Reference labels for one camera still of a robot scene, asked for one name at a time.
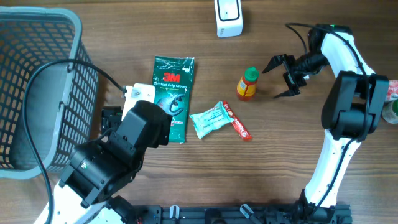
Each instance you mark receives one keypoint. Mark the red white tissue packet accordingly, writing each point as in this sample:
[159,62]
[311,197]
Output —
[392,93]

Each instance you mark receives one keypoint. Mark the grey plastic mesh basket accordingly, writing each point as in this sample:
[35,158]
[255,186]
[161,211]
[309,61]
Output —
[48,94]

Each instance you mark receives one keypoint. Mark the sriracha bottle green cap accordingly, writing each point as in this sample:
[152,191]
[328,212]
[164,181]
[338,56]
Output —
[247,86]

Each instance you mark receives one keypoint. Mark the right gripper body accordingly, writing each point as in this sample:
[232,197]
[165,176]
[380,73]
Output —
[293,74]

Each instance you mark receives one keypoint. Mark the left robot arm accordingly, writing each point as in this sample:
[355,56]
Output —
[98,169]

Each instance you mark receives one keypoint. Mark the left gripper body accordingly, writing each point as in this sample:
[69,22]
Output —
[112,117]

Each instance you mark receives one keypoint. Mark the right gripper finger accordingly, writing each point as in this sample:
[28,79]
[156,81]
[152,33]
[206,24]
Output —
[288,93]
[275,62]

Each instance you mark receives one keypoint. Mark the green 3M gloves packet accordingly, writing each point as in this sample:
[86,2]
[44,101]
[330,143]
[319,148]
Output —
[173,80]

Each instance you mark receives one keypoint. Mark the green lid jar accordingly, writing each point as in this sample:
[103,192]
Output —
[389,112]

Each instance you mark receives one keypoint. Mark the white barcode scanner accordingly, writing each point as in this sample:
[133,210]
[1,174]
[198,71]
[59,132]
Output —
[229,18]

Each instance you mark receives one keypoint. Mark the red sachet pack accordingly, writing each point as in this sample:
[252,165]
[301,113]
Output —
[237,124]

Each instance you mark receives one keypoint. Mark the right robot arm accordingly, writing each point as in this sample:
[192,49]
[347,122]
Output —
[351,112]

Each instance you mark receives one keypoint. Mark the mint green wipes packet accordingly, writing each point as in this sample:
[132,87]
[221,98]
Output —
[210,120]

